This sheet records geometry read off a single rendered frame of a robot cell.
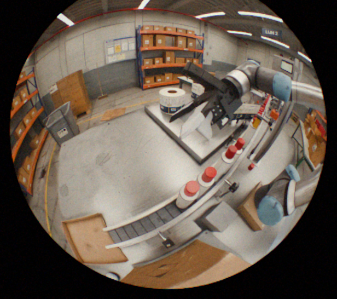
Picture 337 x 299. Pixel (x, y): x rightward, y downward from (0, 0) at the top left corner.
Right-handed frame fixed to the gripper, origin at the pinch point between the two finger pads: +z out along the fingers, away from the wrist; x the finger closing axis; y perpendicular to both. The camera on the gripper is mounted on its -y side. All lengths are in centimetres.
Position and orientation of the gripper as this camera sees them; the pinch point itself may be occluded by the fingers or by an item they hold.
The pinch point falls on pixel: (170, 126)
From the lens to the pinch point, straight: 25.1
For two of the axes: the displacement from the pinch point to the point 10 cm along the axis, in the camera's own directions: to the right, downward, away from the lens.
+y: 6.1, 7.5, 2.7
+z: -7.8, 6.2, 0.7
